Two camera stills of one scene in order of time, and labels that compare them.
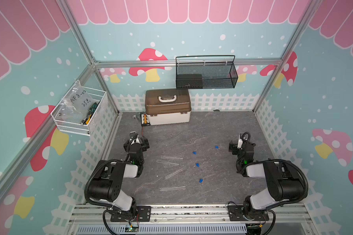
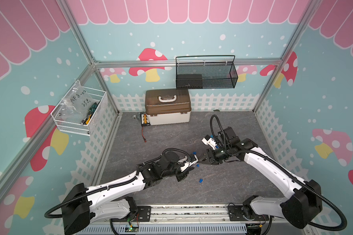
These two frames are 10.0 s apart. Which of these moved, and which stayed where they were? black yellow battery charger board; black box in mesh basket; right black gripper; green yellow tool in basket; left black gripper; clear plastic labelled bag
Moved: left black gripper; right black gripper
Stayed: green yellow tool in basket; black yellow battery charger board; clear plastic labelled bag; black box in mesh basket
